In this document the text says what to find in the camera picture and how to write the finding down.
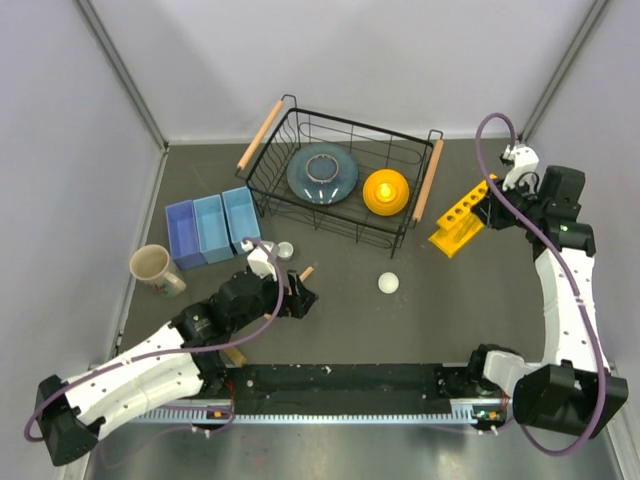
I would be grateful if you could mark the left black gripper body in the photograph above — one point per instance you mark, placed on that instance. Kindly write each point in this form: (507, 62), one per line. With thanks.
(287, 308)

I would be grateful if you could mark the middle light blue bin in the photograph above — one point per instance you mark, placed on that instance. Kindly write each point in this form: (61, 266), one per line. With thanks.
(212, 231)

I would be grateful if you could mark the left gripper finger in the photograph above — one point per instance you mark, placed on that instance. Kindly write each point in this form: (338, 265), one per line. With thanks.
(307, 298)
(292, 292)

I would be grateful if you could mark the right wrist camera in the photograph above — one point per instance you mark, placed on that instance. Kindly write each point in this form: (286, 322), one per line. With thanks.
(522, 159)

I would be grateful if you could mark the wooden test tube clamp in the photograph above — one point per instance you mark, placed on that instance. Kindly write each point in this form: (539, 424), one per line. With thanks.
(306, 274)

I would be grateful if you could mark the right light blue bin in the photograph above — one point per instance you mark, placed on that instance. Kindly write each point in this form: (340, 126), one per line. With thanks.
(241, 216)

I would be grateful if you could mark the blue ceramic plate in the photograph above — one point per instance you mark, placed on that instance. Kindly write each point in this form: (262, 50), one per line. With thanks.
(322, 173)

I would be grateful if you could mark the yellow test tube rack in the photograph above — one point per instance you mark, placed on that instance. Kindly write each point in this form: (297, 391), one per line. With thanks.
(458, 225)

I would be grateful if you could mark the black wire dish rack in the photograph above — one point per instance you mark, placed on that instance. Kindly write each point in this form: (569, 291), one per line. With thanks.
(289, 127)

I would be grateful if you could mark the light blue bin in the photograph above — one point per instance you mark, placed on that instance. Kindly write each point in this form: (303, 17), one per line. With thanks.
(241, 216)
(212, 231)

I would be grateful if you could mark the yellow ridged dome bowl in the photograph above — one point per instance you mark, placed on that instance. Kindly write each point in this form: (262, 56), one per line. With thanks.
(386, 192)

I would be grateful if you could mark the dark blue plastic bin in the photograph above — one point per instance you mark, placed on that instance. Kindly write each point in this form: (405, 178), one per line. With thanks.
(183, 235)

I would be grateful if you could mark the white round lid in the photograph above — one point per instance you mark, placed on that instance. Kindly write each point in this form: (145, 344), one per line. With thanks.
(388, 283)

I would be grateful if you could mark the beige ceramic mug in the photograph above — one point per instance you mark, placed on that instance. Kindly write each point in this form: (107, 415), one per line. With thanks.
(154, 266)

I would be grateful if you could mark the small white cup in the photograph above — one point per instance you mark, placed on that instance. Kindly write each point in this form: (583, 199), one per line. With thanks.
(285, 250)

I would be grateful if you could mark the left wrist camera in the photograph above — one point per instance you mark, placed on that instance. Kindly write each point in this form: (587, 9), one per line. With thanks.
(258, 261)

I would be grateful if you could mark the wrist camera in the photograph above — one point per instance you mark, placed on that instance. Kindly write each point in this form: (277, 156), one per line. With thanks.
(522, 159)
(258, 261)

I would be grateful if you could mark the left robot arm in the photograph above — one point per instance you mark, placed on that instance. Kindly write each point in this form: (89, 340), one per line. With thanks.
(177, 361)

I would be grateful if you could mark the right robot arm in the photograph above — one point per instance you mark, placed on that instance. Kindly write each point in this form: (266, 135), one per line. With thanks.
(572, 390)

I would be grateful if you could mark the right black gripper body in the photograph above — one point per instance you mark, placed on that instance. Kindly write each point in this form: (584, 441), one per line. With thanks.
(502, 215)

